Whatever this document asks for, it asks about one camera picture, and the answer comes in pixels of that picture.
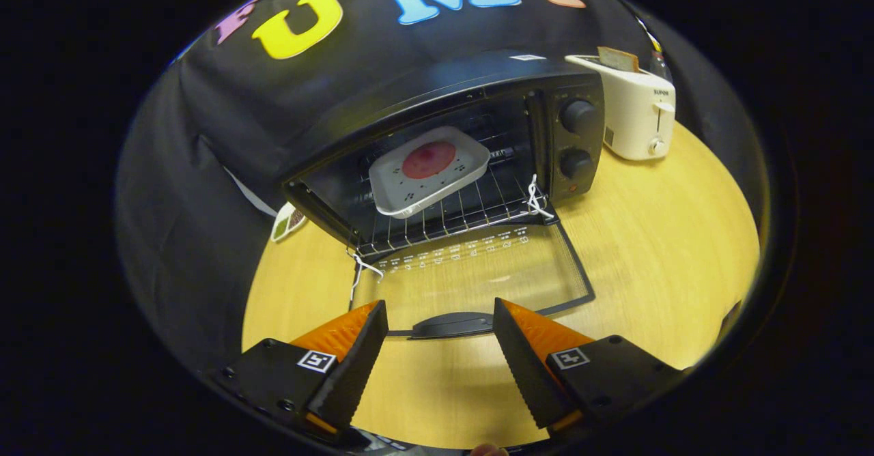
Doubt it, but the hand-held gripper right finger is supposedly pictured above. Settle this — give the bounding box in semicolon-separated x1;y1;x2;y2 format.
493;297;687;440

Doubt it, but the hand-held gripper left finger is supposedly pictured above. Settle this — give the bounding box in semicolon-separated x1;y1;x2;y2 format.
212;299;390;440

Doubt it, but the white square plate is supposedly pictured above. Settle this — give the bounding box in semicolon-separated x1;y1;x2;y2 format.
369;126;491;219

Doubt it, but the pink ham slice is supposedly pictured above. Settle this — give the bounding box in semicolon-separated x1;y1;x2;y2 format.
401;141;457;180

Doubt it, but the black toaster oven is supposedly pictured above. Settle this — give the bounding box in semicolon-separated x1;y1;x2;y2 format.
281;50;607;339

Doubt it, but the white pop-up toaster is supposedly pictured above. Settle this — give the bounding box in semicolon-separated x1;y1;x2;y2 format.
565;53;677;162

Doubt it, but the white divided dish of beans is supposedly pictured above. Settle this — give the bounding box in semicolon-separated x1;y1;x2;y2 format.
270;201;307;243

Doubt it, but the black backdrop cloth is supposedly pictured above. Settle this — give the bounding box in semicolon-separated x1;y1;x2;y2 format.
113;0;683;375

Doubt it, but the brown bread slice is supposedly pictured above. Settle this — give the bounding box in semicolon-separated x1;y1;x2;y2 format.
597;46;641;73

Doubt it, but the white string tie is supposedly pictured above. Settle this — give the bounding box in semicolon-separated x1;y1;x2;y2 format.
348;248;384;307
527;174;550;220

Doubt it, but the black table edge strap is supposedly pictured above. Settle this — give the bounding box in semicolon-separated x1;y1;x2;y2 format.
717;299;743;342

